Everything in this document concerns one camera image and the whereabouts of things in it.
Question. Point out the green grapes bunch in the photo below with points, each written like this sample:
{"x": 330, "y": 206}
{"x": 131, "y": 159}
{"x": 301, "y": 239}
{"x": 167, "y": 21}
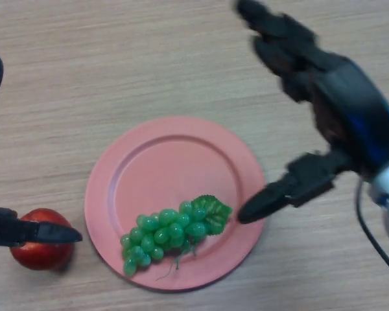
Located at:
{"x": 162, "y": 230}

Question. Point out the red apple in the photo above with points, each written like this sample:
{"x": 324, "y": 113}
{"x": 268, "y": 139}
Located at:
{"x": 39, "y": 257}

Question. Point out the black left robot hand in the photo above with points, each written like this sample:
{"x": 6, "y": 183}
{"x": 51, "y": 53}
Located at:
{"x": 3, "y": 226}

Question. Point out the pink round plate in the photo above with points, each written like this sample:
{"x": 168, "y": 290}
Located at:
{"x": 172, "y": 168}

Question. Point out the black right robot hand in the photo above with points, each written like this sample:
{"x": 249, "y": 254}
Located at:
{"x": 350, "y": 103}

